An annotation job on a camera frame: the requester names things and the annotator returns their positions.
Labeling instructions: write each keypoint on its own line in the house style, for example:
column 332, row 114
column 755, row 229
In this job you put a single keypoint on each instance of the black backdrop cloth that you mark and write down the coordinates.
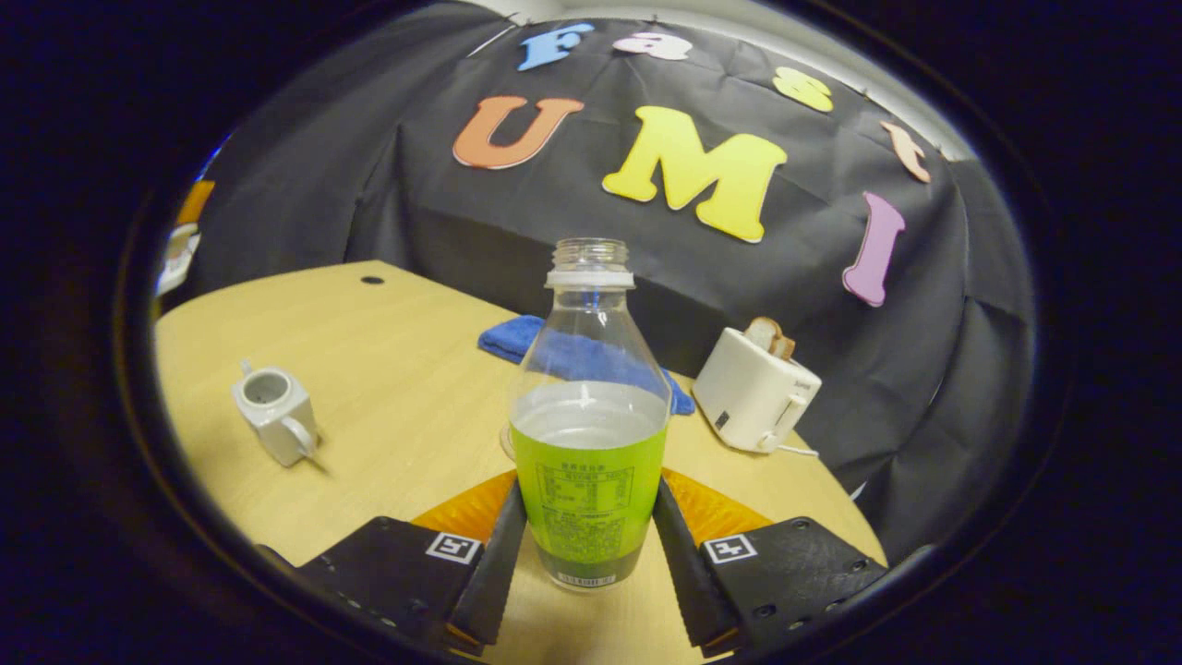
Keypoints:
column 369, row 166

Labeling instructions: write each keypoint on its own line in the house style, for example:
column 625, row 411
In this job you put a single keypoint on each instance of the white toaster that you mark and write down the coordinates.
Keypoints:
column 753, row 392

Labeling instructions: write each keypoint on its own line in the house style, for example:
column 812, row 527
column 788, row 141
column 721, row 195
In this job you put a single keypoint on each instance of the white ceramic teacup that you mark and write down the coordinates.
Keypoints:
column 277, row 416

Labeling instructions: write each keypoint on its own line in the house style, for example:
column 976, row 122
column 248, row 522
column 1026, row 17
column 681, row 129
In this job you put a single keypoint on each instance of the bread slice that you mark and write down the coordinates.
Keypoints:
column 771, row 337

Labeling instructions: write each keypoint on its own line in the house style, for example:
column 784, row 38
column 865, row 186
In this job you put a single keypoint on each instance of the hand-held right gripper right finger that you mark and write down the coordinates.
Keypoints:
column 681, row 577

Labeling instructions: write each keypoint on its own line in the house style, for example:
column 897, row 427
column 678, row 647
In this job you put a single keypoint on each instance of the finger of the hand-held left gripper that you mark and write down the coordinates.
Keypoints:
column 196, row 201

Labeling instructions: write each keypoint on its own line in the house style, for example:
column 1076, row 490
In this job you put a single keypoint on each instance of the blue towel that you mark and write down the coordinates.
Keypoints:
column 517, row 337

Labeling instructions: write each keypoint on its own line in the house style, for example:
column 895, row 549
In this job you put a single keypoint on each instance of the clear water bottle green label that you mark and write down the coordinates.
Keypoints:
column 588, row 443

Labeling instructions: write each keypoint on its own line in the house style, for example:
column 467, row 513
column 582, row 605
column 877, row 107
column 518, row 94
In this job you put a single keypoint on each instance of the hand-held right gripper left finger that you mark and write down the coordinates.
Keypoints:
column 499, row 573

